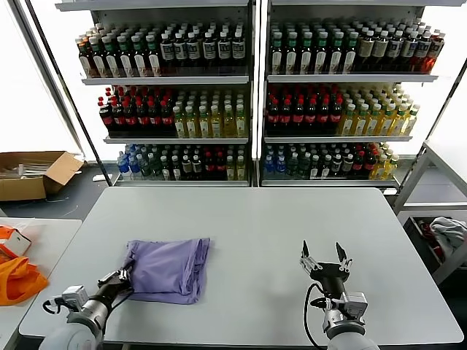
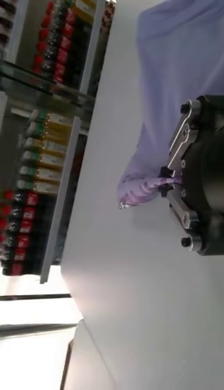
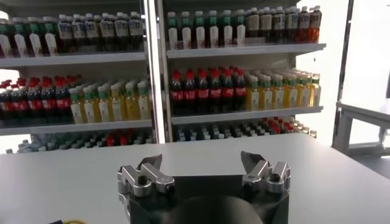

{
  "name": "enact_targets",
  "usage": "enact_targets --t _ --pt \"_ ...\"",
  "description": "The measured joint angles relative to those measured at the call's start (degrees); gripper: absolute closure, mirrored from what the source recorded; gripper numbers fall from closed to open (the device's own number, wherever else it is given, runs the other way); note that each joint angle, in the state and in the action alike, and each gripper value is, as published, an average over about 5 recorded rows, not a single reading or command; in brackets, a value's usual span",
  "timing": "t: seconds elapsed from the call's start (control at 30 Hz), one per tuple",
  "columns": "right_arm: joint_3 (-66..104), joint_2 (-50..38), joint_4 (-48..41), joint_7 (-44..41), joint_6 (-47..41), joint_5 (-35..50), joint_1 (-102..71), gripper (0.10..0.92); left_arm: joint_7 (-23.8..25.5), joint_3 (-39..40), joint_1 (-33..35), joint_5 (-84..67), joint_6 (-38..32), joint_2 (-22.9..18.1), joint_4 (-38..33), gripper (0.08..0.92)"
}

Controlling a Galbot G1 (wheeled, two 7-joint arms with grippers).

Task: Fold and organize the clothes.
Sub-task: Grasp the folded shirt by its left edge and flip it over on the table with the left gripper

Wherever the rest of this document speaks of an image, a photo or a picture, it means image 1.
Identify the dark drink bottle beige label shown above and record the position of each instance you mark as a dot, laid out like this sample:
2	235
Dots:
380	51
366	51

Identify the black diagonal frame bar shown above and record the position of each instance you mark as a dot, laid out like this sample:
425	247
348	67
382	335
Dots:
68	91

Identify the dark drink bottle white cap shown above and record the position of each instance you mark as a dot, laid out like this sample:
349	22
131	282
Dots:
326	167
315	168
337	166
166	169
187	168
348	165
197	167
177	169

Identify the orange packet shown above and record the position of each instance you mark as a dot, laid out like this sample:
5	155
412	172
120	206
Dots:
5	233

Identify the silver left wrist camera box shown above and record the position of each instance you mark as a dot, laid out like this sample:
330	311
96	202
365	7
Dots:
74	297

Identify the cola bottle red cap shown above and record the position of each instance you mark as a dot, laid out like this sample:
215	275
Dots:
106	120
311	118
130	120
273	118
369	164
155	119
167	119
118	120
298	118
359	166
143	119
323	118
336	118
209	167
220	167
286	118

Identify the white packing strips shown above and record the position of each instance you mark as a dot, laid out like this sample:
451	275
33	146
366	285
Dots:
25	171

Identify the blue drink bottle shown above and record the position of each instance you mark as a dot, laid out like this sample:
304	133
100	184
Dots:
269	166
123	166
281	166
134	166

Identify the grey diagonal frame beam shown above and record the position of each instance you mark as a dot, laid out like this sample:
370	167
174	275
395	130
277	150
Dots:
47	73

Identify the orange fabric bag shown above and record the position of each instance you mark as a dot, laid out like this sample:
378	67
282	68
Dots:
18	284

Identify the clear plastic bag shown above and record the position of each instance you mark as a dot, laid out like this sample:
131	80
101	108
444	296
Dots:
22	223

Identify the open brown cardboard box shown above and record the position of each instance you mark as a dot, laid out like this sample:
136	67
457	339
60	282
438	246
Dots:
22	189

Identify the red drink bottle white cap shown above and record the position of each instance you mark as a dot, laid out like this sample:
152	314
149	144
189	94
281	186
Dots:
436	51

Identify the small white carton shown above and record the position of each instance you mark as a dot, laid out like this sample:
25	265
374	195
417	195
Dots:
20	243

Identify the black plastic crate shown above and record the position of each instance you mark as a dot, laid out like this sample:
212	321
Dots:
416	233

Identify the dark green drink bottle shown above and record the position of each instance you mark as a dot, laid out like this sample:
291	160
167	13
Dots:
155	167
293	167
146	167
305	167

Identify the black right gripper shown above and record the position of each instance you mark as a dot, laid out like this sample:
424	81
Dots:
330	271

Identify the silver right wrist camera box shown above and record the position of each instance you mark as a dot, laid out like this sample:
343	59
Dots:
355	304

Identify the yellow juice bottle green label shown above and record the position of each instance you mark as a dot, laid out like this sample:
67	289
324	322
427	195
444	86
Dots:
230	169
360	124
391	168
216	125
179	125
241	125
379	169
373	124
241	169
398	124
411	124
228	125
347	124
204	125
191	125
386	124

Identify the small white floor object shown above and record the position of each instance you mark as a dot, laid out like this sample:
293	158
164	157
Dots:
98	178

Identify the red cloth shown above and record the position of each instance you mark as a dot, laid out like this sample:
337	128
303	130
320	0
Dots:
427	228

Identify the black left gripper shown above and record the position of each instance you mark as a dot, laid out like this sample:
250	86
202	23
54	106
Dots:
115	286

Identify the grey white cloth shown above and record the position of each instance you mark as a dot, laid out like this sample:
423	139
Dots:
448	233

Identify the white metal rack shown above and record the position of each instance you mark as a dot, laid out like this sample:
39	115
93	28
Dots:
430	206

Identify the grey metal shelving unit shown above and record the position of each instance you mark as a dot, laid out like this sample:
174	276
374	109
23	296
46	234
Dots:
164	80
346	78

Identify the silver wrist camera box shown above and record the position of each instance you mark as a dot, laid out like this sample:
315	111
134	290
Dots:
74	297
355	304

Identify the purple printed t-shirt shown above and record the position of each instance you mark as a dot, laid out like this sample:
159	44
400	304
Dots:
164	266

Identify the dark drink bottle navy label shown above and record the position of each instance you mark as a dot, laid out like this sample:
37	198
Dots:
238	49
193	50
209	50
224	49
394	51
167	51
422	51
409	51
180	51

